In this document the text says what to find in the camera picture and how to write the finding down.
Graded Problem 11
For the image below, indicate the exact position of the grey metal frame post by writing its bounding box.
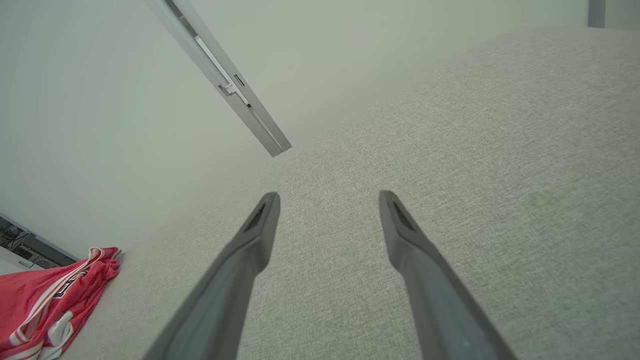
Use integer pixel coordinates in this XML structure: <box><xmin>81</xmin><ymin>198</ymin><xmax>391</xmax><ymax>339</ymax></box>
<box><xmin>145</xmin><ymin>0</ymin><xmax>293</xmax><ymax>158</ymax></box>
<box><xmin>587</xmin><ymin>0</ymin><xmax>606</xmax><ymax>29</ymax></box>

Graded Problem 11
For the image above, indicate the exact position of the grey rack with cables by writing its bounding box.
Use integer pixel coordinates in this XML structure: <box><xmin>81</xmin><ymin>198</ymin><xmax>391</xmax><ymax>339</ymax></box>
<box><xmin>0</xmin><ymin>212</ymin><xmax>81</xmax><ymax>271</ymax></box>

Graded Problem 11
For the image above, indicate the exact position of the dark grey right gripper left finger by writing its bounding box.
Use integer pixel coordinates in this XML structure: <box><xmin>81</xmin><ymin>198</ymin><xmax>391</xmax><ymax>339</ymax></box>
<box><xmin>142</xmin><ymin>191</ymin><xmax>281</xmax><ymax>360</ymax></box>

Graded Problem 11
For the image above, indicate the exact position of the red white striped jersey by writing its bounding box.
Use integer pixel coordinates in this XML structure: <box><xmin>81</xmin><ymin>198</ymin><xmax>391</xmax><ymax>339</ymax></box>
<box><xmin>0</xmin><ymin>246</ymin><xmax>122</xmax><ymax>360</ymax></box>

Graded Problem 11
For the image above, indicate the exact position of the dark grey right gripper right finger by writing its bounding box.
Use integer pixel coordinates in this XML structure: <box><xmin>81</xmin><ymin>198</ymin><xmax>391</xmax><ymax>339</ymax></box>
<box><xmin>378</xmin><ymin>190</ymin><xmax>518</xmax><ymax>360</ymax></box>

